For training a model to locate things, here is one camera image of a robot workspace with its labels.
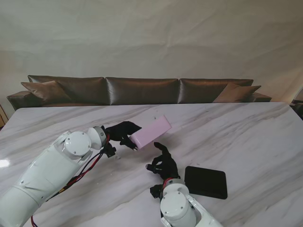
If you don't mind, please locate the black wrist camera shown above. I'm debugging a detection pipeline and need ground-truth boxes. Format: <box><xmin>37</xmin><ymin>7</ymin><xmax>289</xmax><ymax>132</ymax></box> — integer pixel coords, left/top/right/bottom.
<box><xmin>150</xmin><ymin>184</ymin><xmax>163</xmax><ymax>200</ymax></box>
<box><xmin>103</xmin><ymin>143</ymin><xmax>117</xmax><ymax>159</ymax></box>

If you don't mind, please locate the brown sofa back cushion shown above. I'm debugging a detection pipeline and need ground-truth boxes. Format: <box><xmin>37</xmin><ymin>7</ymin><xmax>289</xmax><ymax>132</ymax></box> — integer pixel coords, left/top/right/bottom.
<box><xmin>105</xmin><ymin>77</ymin><xmax>179</xmax><ymax>106</ymax></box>
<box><xmin>179</xmin><ymin>79</ymin><xmax>254</xmax><ymax>104</ymax></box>
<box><xmin>27</xmin><ymin>75</ymin><xmax>106</xmax><ymax>105</ymax></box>

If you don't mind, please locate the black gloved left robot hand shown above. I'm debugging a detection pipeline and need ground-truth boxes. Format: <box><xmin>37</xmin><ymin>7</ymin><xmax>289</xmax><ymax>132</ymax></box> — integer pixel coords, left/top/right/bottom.
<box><xmin>105</xmin><ymin>121</ymin><xmax>143</xmax><ymax>151</ymax></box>

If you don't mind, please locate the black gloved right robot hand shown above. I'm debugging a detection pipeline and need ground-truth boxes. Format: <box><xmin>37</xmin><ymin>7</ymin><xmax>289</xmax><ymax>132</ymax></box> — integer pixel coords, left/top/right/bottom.
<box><xmin>146</xmin><ymin>141</ymin><xmax>180</xmax><ymax>182</ymax></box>

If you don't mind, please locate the brown throw pillow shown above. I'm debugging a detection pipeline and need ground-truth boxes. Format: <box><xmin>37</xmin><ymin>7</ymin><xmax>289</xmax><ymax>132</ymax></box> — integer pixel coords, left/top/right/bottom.
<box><xmin>20</xmin><ymin>80</ymin><xmax>73</xmax><ymax>102</ymax></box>
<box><xmin>213</xmin><ymin>82</ymin><xmax>262</xmax><ymax>103</ymax></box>

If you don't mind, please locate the wooden furniture piece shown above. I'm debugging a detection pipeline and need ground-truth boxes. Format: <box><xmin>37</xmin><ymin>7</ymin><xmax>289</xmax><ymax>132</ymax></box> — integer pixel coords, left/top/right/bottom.
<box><xmin>0</xmin><ymin>103</ymin><xmax>7</xmax><ymax>127</ymax></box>

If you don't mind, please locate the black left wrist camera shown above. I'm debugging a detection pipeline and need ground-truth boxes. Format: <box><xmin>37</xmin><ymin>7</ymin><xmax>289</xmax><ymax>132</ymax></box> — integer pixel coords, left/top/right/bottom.
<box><xmin>103</xmin><ymin>143</ymin><xmax>117</xmax><ymax>159</ymax></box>

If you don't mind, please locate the red black left arm cable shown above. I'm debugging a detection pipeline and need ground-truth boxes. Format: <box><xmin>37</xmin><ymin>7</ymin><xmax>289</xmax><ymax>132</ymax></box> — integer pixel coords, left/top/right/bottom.
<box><xmin>29</xmin><ymin>134</ymin><xmax>112</xmax><ymax>227</ymax></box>

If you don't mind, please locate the dark furniture piece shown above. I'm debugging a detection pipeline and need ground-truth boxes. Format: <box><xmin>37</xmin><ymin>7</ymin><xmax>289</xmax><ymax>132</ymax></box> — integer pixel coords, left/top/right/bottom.
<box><xmin>290</xmin><ymin>88</ymin><xmax>303</xmax><ymax>119</ymax></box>

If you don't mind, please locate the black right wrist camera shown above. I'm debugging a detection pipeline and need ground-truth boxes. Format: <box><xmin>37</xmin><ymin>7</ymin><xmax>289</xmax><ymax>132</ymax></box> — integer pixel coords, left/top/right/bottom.
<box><xmin>150</xmin><ymin>184</ymin><xmax>163</xmax><ymax>200</ymax></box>

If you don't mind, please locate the brown leather sofa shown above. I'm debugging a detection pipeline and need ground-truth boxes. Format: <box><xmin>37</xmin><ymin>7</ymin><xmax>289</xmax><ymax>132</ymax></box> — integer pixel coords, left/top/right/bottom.
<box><xmin>6</xmin><ymin>75</ymin><xmax>272</xmax><ymax>111</ymax></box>

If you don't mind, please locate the black tissue box base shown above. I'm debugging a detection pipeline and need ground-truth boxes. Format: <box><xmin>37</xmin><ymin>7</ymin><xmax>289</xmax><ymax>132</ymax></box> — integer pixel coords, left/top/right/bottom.
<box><xmin>184</xmin><ymin>165</ymin><xmax>228</xmax><ymax>200</ymax></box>

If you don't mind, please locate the pink tissue box cover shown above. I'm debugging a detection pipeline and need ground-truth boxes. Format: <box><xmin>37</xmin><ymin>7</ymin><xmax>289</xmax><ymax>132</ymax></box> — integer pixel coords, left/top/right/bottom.
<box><xmin>129</xmin><ymin>115</ymin><xmax>172</xmax><ymax>150</ymax></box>

